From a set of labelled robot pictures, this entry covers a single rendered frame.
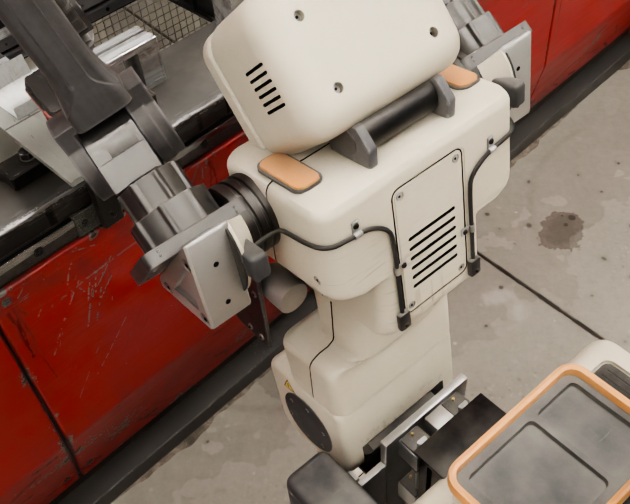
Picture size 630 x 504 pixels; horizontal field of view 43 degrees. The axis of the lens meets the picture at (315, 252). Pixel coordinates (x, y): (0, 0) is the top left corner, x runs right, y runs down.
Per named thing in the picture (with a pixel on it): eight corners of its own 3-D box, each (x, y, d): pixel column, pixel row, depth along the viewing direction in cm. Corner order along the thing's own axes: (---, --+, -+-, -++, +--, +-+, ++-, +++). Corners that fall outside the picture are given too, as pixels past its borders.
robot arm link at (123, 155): (124, 208, 78) (171, 177, 78) (65, 120, 78) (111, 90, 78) (139, 215, 87) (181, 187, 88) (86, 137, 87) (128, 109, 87)
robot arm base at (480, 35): (467, 71, 92) (535, 28, 97) (427, 12, 92) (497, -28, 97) (431, 101, 100) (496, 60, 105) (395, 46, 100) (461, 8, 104)
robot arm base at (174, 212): (150, 270, 74) (252, 206, 79) (100, 197, 74) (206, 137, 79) (137, 287, 82) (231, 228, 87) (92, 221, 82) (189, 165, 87)
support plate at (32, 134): (72, 187, 116) (70, 182, 115) (-19, 115, 129) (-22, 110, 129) (170, 126, 124) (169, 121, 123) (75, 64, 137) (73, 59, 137)
